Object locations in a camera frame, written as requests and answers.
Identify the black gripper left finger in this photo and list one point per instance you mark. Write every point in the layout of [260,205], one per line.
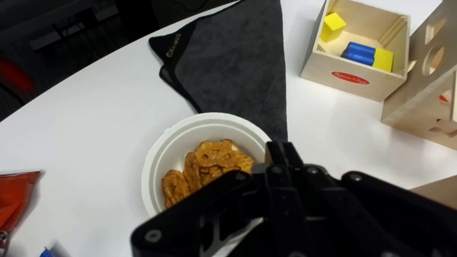
[204,214]

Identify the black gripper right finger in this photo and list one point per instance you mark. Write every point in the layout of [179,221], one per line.
[361,214]

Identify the brown pretzel chips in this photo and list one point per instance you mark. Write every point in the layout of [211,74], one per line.
[214,158]

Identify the white bowl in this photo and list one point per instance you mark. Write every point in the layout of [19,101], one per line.
[161,151]

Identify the beige water bottle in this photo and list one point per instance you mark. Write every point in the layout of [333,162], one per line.
[440,190]

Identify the wooden shape sorter cube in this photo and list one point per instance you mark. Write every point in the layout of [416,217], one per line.
[423,108]

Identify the open wooden box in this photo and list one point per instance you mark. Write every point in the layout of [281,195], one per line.
[328,68]

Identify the dark grey cloth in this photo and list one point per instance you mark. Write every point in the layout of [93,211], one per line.
[233,61]

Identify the long yellow block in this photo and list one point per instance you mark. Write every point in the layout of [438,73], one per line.
[383,58]

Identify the blue and white snack bag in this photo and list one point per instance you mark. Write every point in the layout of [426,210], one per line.
[51,251]

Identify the blue block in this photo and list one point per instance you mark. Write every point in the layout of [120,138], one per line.
[358,53]

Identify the yellow cube block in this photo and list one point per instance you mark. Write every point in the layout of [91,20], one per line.
[331,25]

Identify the red chips bag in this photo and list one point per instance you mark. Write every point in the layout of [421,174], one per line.
[14,200]

